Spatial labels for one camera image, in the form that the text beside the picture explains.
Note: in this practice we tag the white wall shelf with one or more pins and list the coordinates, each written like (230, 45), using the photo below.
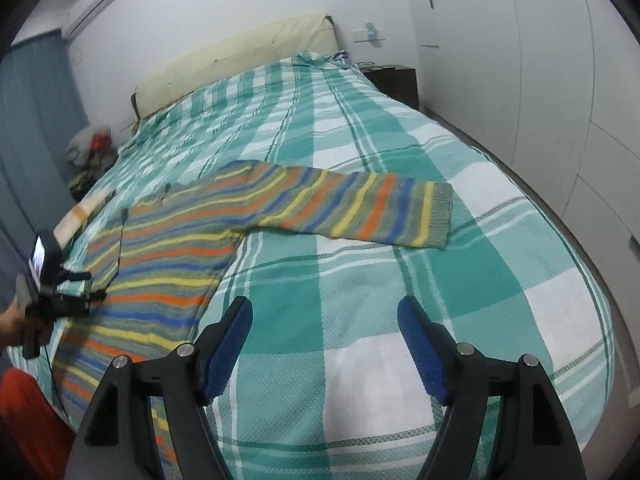
(369, 35)

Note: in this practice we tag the dark wooden nightstand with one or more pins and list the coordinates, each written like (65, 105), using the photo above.
(397, 85)

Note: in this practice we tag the striped knit sweater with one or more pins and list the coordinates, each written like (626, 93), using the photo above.
(300, 200)

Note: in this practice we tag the green plaid bed blanket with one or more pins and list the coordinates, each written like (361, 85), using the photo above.
(350, 310)

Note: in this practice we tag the person's left hand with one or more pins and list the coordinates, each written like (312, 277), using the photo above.
(11, 325)

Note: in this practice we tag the blue curtain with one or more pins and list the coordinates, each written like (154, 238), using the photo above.
(35, 135)

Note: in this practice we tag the white wardrobe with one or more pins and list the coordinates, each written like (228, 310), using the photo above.
(550, 85)

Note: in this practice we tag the cream bed headboard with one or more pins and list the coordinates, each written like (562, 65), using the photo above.
(225, 55)

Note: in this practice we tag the white air conditioner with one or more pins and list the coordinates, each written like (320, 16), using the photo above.
(97, 2)

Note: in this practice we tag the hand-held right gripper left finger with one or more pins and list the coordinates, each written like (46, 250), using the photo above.
(227, 350)

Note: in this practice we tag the pile of clothes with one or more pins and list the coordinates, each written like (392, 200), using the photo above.
(92, 147)

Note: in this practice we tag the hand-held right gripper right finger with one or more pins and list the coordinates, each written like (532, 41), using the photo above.
(422, 350)

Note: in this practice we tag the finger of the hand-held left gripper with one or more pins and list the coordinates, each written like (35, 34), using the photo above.
(77, 277)
(95, 296)

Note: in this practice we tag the person's red clothing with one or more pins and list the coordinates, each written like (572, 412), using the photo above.
(30, 420)

